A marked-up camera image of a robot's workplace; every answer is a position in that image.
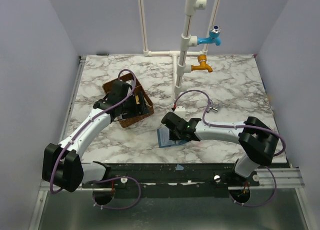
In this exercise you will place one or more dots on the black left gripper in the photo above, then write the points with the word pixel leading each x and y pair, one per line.
pixel 138 104

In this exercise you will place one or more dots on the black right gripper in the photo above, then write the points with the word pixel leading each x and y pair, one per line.
pixel 175 134

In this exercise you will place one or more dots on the gold card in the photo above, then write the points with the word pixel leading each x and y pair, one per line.
pixel 137 99

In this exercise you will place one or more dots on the blue leather card holder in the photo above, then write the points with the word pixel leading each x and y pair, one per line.
pixel 163 137

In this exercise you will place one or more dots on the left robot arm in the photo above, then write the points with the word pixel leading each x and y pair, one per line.
pixel 62 162

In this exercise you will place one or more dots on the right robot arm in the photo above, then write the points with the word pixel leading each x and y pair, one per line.
pixel 256 139

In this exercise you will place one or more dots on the woven brown basket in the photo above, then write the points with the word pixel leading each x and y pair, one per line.
pixel 128 120

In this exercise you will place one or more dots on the orange plastic faucet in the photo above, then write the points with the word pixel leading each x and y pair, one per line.
pixel 202 64

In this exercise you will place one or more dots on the blue plastic faucet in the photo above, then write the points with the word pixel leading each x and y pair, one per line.
pixel 213 38

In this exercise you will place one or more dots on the metal tap handle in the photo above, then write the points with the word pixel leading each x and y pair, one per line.
pixel 214 107

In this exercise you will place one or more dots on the black mounting rail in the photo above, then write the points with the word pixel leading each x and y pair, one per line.
pixel 169 180

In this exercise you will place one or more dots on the white pvc pipe frame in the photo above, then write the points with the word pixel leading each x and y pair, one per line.
pixel 189 50

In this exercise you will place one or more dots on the aluminium frame rail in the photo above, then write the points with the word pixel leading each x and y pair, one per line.
pixel 43 187

